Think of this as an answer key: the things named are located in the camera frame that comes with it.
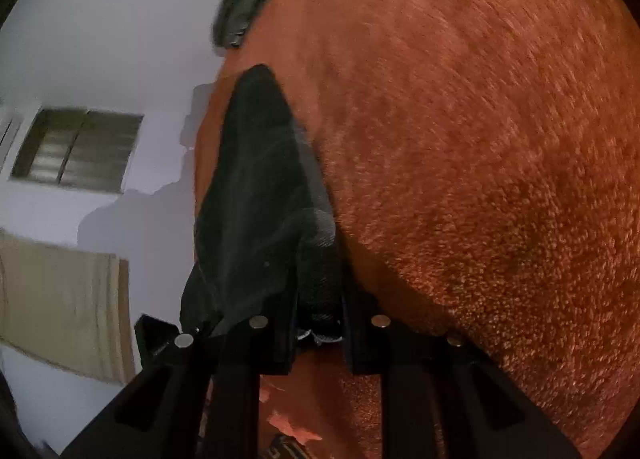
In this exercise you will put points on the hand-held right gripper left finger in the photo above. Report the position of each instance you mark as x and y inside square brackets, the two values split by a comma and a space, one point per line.
[285, 339]

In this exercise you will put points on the orange fleece blanket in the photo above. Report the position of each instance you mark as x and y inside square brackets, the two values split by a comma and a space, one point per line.
[475, 139]

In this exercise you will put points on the dark denim jeans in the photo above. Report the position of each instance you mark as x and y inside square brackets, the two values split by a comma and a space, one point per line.
[260, 189]

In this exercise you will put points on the beige hanging cloth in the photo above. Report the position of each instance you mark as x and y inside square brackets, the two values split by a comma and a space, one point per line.
[60, 299]

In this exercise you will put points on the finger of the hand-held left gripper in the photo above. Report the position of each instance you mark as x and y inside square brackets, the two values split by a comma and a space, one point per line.
[152, 339]

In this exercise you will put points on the dark wall window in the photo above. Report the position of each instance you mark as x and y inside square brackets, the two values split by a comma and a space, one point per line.
[75, 149]

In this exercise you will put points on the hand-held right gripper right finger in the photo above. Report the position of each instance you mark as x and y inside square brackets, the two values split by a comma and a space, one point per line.
[357, 344]

